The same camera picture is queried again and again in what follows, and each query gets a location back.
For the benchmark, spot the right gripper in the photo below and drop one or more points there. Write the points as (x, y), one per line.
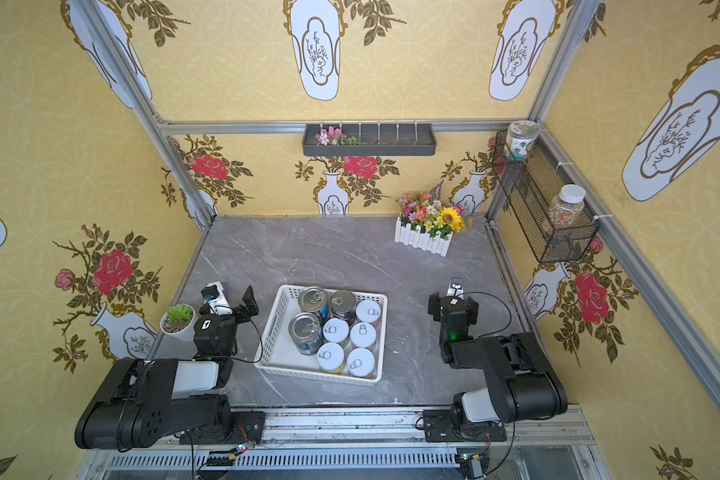
(453, 303)

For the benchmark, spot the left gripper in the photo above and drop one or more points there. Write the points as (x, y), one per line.
(236, 309)

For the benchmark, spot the white plastic basket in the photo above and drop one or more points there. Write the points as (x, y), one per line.
(279, 355)

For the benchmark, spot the pink small can back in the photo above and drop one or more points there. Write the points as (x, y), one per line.
(363, 335)

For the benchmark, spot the pink small can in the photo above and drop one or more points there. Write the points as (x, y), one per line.
(363, 335)
(368, 311)

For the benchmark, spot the blue labelled tin can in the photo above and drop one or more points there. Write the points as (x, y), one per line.
(315, 300)

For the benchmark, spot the red labelled tin can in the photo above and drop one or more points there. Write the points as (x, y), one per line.
(343, 305)

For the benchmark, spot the white small can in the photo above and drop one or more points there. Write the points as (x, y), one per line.
(337, 331)

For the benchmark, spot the yellow small can back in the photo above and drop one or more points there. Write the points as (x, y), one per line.
(331, 358)

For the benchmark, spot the pink small can front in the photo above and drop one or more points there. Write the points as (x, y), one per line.
(368, 311)

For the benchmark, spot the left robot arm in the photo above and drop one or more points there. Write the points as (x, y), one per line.
(142, 401)

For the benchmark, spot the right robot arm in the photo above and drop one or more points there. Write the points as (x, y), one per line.
(520, 383)

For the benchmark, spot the potted succulent white pot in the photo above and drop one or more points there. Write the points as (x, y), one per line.
(178, 322)

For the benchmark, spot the flower box white fence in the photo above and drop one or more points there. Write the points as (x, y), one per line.
(428, 224)

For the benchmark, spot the clear jar white lid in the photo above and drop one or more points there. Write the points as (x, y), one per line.
(564, 208)

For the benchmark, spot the patterned jar on rack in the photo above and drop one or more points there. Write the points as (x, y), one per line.
(521, 136)

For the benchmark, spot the pink artificial flowers on shelf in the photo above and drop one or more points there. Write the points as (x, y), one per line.
(335, 136)

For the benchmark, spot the black wire wall basket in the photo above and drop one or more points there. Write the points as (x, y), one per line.
(530, 187)

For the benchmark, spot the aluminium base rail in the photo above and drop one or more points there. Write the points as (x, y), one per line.
(342, 437)

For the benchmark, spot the grey wall shelf tray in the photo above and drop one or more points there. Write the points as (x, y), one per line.
(377, 139)

